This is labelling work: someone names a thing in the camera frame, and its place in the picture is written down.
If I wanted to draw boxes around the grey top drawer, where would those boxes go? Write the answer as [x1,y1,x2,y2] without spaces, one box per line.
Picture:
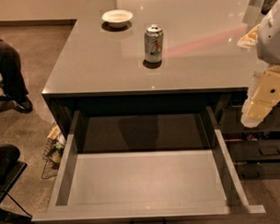
[33,108,265,224]

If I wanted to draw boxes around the dark right upper drawer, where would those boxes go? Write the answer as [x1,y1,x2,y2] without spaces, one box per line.
[219,103,280,134]

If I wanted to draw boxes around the dark drawer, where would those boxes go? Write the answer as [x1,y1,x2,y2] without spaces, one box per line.
[227,139,280,161]
[219,103,280,134]
[235,162,280,180]

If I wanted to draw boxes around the dark right middle drawer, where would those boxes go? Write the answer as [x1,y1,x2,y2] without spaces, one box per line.
[227,139,280,161]

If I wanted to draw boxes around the dark right lower drawer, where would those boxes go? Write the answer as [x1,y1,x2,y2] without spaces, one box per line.
[235,162,280,180]

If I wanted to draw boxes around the silver soda can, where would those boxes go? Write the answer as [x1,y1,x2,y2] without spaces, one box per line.
[144,24,163,64]

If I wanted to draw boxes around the white ceramic bowl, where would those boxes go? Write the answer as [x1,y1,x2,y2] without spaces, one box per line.
[101,9,133,28]

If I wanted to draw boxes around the person's dark trouser leg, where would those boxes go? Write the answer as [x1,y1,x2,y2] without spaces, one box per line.
[0,41,33,112]

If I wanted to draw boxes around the black chair lower left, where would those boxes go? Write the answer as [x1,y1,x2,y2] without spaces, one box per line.
[0,144,31,218]

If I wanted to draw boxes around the wire basket with trash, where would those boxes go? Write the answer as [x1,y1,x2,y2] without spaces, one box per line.
[41,125,65,179]

